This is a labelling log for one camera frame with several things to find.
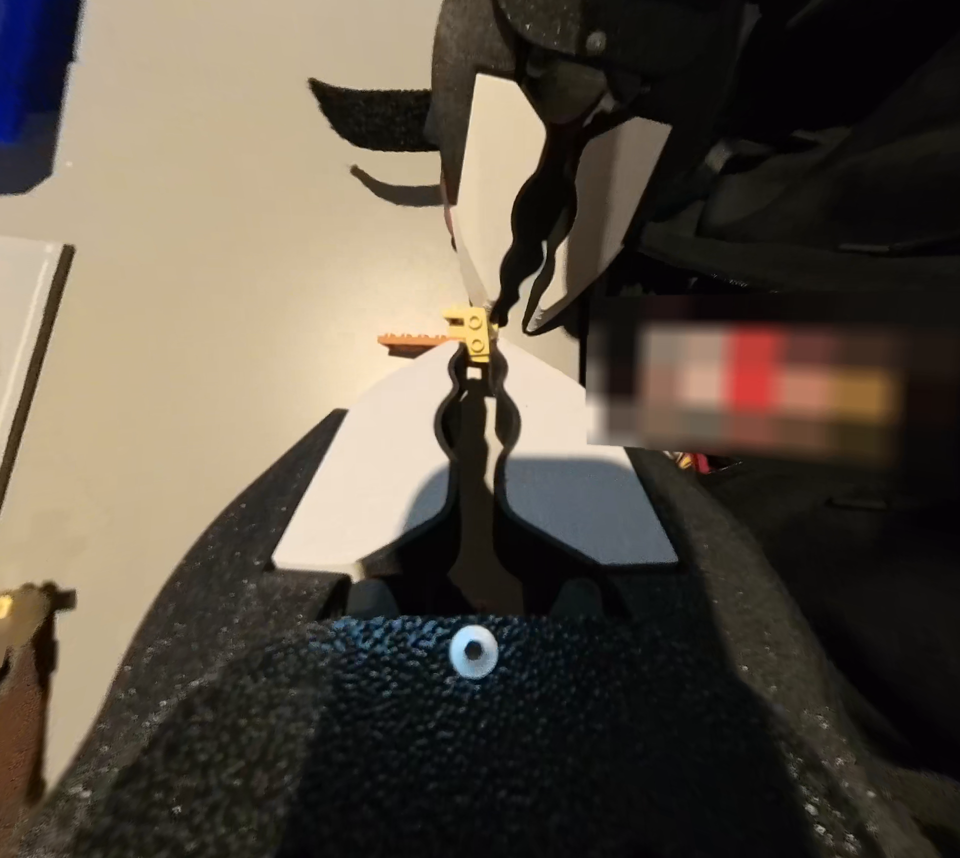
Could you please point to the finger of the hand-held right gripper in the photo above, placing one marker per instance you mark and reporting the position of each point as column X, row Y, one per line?
column 488, row 183
column 600, row 213

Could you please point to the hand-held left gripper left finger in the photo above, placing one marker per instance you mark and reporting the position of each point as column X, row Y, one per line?
column 368, row 491

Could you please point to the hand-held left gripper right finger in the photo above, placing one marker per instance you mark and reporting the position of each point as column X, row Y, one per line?
column 585, row 498

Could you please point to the long orange toy brick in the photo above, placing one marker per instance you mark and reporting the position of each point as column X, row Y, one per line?
column 417, row 339

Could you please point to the grey desk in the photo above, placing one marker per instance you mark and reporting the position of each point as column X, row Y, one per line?
column 225, row 273

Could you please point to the small orange toy brick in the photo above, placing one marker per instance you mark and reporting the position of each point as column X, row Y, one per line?
column 23, row 693

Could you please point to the blue plastic bin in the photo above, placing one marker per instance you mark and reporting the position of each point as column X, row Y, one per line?
column 38, row 3

